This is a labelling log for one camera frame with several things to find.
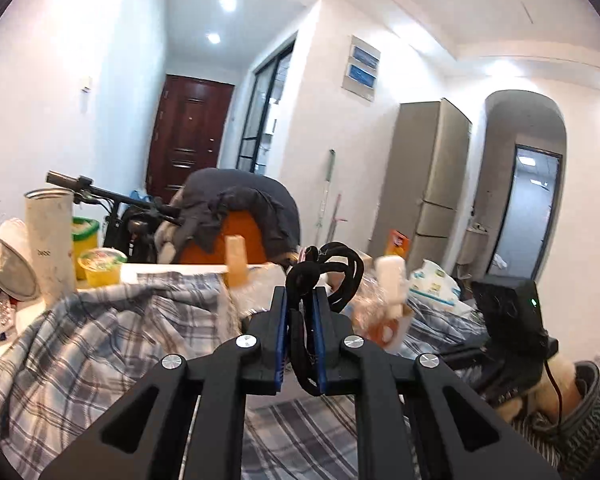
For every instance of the green and yellow container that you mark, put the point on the green and yellow container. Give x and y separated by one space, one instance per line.
86 232

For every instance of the person's right forearm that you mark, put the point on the person's right forearm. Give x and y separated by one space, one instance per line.
580 410

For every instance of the yellow jelly cup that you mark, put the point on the yellow jelly cup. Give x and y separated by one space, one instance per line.
102 270

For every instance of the orange snack box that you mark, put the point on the orange snack box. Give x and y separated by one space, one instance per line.
399 245

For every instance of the clear plastic bag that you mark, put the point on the clear plastic bag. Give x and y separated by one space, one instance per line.
370 305

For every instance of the round ceiling light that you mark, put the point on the round ceiling light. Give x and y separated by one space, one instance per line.
213 37
227 2

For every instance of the beige refrigerator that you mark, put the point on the beige refrigerator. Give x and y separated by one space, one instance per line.
425 170

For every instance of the orange chair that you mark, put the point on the orange chair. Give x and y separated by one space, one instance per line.
245 222

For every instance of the black framed glass door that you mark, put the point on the black framed glass door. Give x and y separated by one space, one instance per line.
260 110

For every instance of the white wet wipes pack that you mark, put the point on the white wet wipes pack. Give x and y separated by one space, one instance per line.
435 285

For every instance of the blue plaid cloth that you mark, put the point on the blue plaid cloth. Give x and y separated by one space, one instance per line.
80 350

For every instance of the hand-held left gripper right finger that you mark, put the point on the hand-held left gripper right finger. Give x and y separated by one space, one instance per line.
321 340

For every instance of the grey mesh pouch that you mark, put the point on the grey mesh pouch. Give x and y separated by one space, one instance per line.
12 272

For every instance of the chair with dark jacket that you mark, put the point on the chair with dark jacket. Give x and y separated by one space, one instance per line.
230 180

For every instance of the white bottle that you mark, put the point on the white bottle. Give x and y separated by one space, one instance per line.
391 275

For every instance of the grey wall electrical panel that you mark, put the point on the grey wall electrical panel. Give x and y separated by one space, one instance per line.
360 67

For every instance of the brown door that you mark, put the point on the brown door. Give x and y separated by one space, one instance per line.
190 130

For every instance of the black bicycle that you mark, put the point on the black bicycle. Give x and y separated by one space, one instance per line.
110 192

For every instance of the cardboard box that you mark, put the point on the cardboard box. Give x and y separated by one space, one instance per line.
235 265

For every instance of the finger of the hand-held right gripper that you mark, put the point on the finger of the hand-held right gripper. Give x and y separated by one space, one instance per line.
467 357

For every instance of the white tumbler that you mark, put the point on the white tumbler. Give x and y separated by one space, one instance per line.
50 245

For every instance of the arched doorway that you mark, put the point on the arched doorway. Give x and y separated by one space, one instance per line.
535 200

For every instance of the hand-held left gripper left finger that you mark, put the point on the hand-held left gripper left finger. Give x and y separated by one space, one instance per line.
280 340

